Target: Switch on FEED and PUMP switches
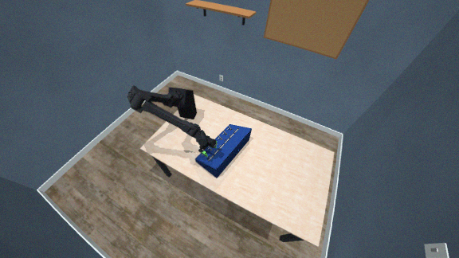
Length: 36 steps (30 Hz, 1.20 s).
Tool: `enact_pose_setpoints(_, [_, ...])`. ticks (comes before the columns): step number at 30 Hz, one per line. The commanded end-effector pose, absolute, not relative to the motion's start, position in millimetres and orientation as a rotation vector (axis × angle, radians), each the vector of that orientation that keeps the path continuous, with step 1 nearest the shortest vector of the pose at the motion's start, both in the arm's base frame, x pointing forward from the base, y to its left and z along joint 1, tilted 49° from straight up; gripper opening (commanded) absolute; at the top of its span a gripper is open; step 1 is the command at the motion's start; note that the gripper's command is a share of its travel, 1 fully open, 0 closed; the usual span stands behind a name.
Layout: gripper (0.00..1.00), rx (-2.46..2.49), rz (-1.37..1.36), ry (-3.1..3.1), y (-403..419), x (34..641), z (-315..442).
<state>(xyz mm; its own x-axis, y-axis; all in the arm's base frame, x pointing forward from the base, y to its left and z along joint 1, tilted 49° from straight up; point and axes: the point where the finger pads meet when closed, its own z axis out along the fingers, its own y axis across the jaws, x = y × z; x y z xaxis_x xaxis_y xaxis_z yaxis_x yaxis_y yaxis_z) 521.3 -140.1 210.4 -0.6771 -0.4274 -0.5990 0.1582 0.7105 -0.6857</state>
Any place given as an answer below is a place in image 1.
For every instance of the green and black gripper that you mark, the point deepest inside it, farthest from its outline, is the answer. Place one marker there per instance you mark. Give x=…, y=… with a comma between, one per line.
x=202, y=150

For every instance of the blue switch panel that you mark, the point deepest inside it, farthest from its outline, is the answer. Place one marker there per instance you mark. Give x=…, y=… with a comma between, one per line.
x=229, y=143

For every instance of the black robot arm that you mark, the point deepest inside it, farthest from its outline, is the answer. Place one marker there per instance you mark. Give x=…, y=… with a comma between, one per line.
x=136, y=98

